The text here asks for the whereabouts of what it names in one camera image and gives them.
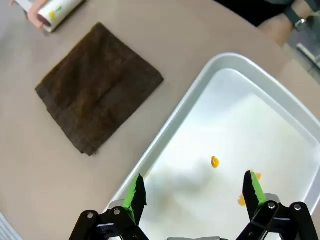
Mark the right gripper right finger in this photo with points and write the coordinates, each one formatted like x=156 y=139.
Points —
x=252 y=195

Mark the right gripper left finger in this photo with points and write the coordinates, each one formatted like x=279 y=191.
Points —
x=136 y=197

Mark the dark brown cloth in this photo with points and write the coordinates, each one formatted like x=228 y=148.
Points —
x=100 y=87

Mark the pink sausage stick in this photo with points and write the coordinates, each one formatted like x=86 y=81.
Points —
x=60 y=12

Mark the person left hand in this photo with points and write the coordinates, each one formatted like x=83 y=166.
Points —
x=275 y=31

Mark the person right hand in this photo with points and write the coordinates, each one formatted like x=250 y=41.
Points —
x=33 y=17

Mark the orange sauce blob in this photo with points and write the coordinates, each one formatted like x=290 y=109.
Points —
x=258 y=175
x=215 y=162
x=241 y=200

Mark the silver metal tray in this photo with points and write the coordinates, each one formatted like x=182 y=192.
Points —
x=225 y=125

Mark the white ribbed panel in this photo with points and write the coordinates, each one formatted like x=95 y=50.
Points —
x=6 y=228

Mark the black wrist watch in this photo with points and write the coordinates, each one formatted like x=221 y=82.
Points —
x=297 y=21

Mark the person torso dark jacket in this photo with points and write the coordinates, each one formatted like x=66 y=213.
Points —
x=252 y=11

